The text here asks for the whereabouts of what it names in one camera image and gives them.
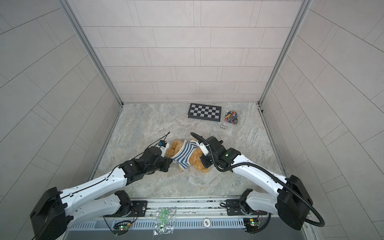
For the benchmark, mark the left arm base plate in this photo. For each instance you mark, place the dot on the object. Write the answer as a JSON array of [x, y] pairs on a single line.
[[135, 209]]

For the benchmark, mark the left circuit board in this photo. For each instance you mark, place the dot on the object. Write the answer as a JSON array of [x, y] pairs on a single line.
[[121, 228]]

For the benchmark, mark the aluminium mounting rail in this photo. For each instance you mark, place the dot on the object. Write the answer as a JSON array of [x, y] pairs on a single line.
[[199, 207]]

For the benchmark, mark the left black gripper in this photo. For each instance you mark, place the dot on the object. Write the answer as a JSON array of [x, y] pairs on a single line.
[[166, 163]]

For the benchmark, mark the right circuit board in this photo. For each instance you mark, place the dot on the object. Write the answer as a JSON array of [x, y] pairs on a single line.
[[251, 225]]

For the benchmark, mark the clear bag with green parts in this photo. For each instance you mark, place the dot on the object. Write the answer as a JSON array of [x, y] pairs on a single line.
[[165, 221]]

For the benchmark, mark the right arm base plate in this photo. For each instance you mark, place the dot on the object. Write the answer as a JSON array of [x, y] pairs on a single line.
[[233, 209]]

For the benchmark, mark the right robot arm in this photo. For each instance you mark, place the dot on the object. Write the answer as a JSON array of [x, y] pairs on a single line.
[[285, 197]]

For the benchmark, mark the bag of colourful small parts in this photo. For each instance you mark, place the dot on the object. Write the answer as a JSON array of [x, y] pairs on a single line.
[[231, 117]]

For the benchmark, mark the brown teddy bear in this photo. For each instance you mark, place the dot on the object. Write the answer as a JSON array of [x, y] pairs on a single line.
[[194, 160]]

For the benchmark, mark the black white chessboard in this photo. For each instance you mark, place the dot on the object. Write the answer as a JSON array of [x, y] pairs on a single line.
[[205, 112]]

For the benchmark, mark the round white sticker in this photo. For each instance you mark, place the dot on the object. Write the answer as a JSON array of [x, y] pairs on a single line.
[[207, 223]]

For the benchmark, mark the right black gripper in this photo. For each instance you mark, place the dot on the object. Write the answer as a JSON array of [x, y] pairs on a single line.
[[205, 162]]

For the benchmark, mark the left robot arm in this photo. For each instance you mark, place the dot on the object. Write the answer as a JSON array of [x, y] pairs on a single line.
[[56, 211]]

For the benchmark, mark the circuit board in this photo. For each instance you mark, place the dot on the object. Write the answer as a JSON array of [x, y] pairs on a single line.
[[121, 228], [251, 225]]

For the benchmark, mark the blue white striped sweater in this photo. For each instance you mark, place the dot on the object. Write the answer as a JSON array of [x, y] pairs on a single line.
[[183, 155]]

